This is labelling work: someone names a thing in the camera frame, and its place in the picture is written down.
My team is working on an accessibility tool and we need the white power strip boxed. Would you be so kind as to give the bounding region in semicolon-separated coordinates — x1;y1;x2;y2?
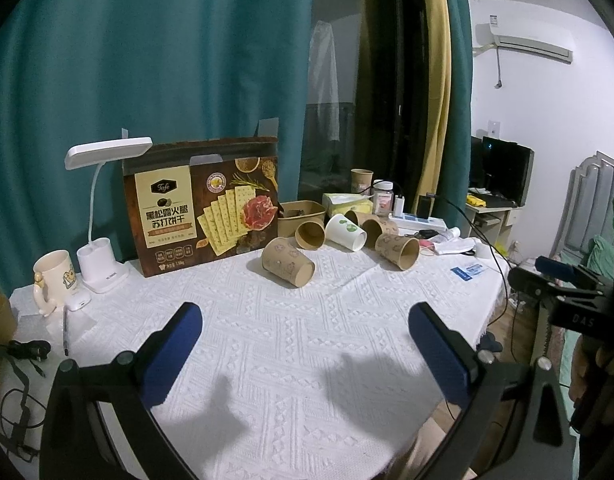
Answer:
388;214;447;232

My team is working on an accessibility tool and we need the white tube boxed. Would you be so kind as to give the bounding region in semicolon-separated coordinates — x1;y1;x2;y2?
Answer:
429;226;461;245

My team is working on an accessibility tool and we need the kraft paper cup right front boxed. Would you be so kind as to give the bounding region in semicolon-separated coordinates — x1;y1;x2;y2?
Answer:
374;233;420;271

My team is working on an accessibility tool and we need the teal curtain left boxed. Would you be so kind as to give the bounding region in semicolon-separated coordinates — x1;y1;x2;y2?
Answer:
0;0;313;294

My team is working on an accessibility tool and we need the kraft paper cup middle right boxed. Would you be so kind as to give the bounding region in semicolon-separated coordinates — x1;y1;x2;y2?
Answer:
361;216;398;249

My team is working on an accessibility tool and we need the yellow curtain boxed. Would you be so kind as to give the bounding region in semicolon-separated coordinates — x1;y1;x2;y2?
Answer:
415;0;451;204

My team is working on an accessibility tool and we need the brown cracker box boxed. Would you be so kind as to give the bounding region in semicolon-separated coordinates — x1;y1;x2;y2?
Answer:
122;136;279;278

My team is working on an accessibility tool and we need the blue white card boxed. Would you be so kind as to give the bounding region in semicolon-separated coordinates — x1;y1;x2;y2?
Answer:
450;262;487;282

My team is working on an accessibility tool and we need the kraft paper cup back right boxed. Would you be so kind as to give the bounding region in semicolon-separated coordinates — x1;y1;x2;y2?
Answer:
345;209;375;226

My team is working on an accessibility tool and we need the white desk lamp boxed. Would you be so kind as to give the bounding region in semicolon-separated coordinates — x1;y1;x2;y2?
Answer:
64;135;154;295

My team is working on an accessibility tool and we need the kraft paper cup by bowl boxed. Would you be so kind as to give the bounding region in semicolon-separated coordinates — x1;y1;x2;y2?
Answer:
295;219;325;250

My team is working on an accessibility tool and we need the teal curtain right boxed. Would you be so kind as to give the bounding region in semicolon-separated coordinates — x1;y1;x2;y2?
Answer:
434;0;473;228

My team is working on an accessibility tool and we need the black charger block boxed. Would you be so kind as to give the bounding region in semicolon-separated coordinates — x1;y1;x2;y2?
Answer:
415;193;435;220

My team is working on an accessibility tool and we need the cream ceramic mug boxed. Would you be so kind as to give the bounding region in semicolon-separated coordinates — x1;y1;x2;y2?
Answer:
32;249;78;316

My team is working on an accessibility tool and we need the white knit tablecloth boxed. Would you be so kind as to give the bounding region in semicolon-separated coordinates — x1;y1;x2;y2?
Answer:
0;231;511;480

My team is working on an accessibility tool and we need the yellow tissue box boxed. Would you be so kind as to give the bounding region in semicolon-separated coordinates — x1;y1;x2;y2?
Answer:
321;193;373;217

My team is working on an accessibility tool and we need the grey padded headboard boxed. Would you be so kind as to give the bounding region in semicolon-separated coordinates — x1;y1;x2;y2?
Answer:
551;152;614;280

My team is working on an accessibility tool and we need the glass jar white lid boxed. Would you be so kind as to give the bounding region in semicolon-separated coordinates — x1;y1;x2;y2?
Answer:
372;179;394;217

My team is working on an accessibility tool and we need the black pen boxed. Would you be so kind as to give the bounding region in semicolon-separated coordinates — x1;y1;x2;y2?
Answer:
62;306;69;358

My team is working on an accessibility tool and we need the white paper cup green print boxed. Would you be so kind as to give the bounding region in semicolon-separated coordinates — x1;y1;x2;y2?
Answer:
324;214;367;252

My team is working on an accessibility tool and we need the black computer monitor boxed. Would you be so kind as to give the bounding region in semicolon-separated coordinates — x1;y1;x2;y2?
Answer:
469;136;534;207

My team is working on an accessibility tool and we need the upright kraft cup back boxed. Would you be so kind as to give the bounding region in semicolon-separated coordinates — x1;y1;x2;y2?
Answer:
350;168;373;195

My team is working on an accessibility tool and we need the teal curtain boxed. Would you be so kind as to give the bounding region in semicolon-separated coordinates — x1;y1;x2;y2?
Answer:
0;0;313;294
434;0;473;228

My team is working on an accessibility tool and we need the white air conditioner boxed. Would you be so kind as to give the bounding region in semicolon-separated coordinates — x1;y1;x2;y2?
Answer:
490;20;574;64

